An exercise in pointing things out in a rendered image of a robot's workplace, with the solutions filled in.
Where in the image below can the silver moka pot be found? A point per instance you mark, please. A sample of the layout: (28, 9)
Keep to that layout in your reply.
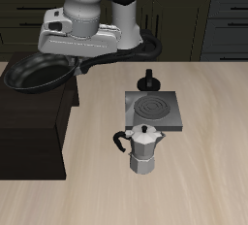
(142, 151)

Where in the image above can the dark kitchen cupboards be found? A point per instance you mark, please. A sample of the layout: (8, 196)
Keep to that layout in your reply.
(180, 25)

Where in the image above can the round black knob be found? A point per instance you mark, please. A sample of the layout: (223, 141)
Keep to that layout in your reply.
(148, 82)

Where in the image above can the dark wooden cabinet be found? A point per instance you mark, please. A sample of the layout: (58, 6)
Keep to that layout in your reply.
(29, 128)

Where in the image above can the black frying pan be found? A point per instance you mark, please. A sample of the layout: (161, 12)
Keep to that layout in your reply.
(38, 75)

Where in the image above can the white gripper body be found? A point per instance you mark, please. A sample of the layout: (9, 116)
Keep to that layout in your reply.
(77, 45)

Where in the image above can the dark grey stove plate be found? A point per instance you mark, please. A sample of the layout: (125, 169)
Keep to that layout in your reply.
(151, 109)

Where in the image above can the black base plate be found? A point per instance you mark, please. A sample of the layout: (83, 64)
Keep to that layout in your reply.
(154, 46)

